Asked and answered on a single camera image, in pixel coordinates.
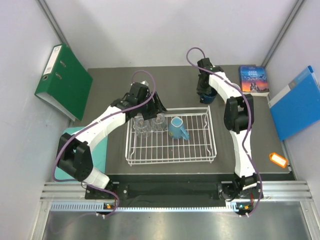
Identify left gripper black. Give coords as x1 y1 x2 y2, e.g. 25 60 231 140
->
137 91 167 121

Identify dark blue mug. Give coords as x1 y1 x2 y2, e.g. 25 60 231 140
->
199 90 218 105

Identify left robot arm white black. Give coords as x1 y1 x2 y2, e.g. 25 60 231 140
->
56 82 167 199

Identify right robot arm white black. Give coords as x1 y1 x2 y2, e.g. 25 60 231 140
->
197 57 258 201

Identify clear glass right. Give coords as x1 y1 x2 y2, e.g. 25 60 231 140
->
150 113 167 133

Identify clear glass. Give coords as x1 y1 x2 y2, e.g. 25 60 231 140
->
133 115 152 138
150 113 167 133

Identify clear glass left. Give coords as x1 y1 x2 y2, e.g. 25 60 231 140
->
133 115 152 138

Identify light blue mug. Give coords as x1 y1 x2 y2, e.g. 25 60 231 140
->
167 116 190 141

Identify Jane Eyre book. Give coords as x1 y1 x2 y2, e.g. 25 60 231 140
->
238 65 270 97

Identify teal cutting board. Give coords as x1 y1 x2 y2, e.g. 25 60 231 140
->
54 136 108 183

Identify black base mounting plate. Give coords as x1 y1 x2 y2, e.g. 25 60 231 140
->
85 173 263 208

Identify green lever arch binder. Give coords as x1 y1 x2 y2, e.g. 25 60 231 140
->
34 44 93 122

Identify blue folder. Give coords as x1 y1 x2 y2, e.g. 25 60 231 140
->
268 65 320 141

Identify orange key tag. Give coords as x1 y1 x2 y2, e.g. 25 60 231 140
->
269 152 288 168

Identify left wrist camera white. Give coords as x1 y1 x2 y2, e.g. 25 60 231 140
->
140 80 149 87

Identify white wire dish rack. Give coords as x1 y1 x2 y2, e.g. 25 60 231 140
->
125 106 217 166

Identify white slotted cable duct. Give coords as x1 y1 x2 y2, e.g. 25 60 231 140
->
49 201 253 213

